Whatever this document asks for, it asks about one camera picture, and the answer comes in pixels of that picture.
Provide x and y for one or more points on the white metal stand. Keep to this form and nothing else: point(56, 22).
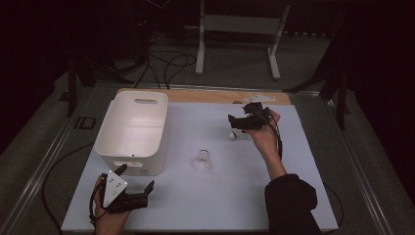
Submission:
point(239, 24)

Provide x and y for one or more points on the dark round table grommet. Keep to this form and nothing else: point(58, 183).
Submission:
point(237, 102)

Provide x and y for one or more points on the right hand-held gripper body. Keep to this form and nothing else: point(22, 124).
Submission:
point(254, 122)

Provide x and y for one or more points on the white plastic storage bin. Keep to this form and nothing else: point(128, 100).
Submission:
point(130, 130)

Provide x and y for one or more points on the person's right hand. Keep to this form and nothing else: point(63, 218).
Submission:
point(267, 140)

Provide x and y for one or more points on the black metal stand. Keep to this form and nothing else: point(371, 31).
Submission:
point(71, 88)
point(341, 104)

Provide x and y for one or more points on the metal floor rail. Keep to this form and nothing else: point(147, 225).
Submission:
point(39, 169)
point(355, 163)

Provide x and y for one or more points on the pale blue table mat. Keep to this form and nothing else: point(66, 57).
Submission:
point(212, 202)

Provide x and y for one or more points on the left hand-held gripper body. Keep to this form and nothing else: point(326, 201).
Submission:
point(114, 189)

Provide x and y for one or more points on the person's left hand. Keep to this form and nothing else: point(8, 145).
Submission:
point(111, 223)

